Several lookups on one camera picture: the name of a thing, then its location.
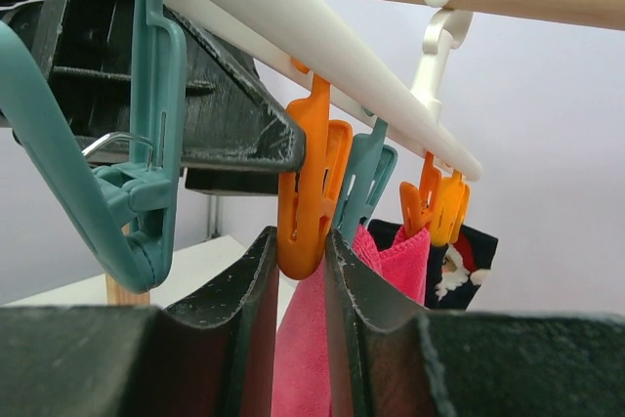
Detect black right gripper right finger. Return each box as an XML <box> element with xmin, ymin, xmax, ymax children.
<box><xmin>324</xmin><ymin>231</ymin><xmax>624</xmax><ymax>416</ymax></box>

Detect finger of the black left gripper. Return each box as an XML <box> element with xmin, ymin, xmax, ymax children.
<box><xmin>38</xmin><ymin>0</ymin><xmax>305</xmax><ymax>195</ymax></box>

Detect teal end clothes peg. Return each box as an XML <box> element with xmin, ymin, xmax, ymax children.
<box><xmin>1</xmin><ymin>0</ymin><xmax>187</xmax><ymax>294</ymax></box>

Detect white clip hanger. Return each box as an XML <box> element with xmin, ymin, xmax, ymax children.
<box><xmin>165</xmin><ymin>0</ymin><xmax>481</xmax><ymax>181</ymax></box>

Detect orange clothes peg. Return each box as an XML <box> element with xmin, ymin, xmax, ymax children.
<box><xmin>429</xmin><ymin>170</ymin><xmax>471</xmax><ymax>247</ymax></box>
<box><xmin>399</xmin><ymin>152</ymin><xmax>441</xmax><ymax>237</ymax></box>
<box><xmin>277</xmin><ymin>74</ymin><xmax>353</xmax><ymax>280</ymax></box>

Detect pink towel sock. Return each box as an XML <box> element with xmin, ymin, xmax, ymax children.
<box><xmin>271</xmin><ymin>227</ymin><xmax>430</xmax><ymax>416</ymax></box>

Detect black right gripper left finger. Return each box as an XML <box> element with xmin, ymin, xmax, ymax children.
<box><xmin>1</xmin><ymin>227</ymin><xmax>278</xmax><ymax>416</ymax></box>

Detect black christmas sock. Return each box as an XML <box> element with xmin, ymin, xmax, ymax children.
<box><xmin>353</xmin><ymin>220</ymin><xmax>498</xmax><ymax>310</ymax></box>

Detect teal middle clothes peg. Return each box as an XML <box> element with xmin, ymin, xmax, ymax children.
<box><xmin>332</xmin><ymin>117</ymin><xmax>397</xmax><ymax>243</ymax></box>

